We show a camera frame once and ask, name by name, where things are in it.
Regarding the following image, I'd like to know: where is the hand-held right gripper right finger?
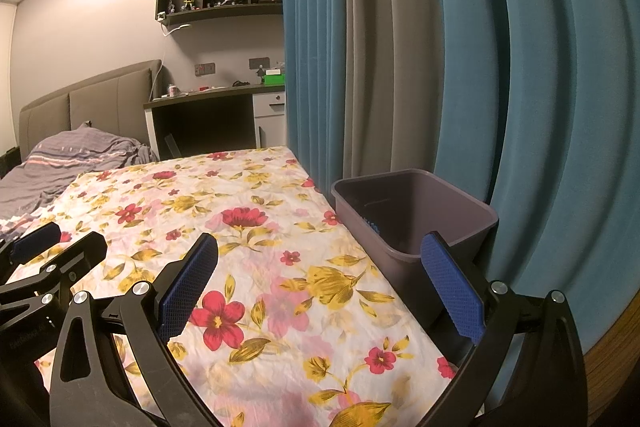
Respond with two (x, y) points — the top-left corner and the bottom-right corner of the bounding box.
(420, 231), (588, 427)

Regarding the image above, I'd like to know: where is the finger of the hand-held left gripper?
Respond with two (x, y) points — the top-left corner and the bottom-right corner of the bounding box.
(0, 222), (62, 278)
(0, 231), (108, 325)

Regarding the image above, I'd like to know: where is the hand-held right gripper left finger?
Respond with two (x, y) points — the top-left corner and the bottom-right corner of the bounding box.
(48, 232), (221, 427)

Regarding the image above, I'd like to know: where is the grey plastic bin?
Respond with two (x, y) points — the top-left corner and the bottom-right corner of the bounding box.
(331, 170), (500, 343)

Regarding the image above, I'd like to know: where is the grey striped duvet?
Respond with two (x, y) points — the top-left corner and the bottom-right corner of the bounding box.
(0, 121), (161, 228)

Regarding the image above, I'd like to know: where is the grey padded headboard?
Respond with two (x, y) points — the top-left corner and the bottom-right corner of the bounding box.
(20, 59), (163, 152)

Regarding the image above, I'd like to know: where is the white drawer cabinet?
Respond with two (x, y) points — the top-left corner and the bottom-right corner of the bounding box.
(252, 92), (288, 148)

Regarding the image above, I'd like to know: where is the dark-topped desk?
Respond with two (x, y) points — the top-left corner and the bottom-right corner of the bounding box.
(143, 84), (288, 160)

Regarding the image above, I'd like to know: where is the blue curtain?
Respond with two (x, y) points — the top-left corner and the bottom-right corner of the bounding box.
(422, 0), (640, 358)
(281, 0), (351, 195)

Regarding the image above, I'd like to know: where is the grey curtain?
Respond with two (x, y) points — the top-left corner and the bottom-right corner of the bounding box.
(340, 0), (446, 192)

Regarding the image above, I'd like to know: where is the white plug with cable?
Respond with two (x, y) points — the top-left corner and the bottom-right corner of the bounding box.
(156, 11), (193, 36)

